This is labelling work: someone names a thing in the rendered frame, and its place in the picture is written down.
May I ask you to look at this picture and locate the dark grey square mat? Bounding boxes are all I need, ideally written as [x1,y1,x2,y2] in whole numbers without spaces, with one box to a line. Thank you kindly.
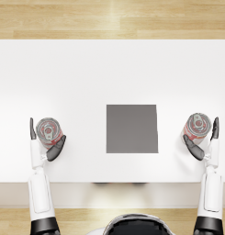
[106,104,159,154]

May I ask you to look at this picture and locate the red can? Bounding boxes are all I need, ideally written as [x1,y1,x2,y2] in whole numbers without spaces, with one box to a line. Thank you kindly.
[35,117,63,151]
[181,112,213,146]

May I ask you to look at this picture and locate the dark round robot body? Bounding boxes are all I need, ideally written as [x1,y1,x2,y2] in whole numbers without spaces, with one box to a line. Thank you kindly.
[102,213,176,235]

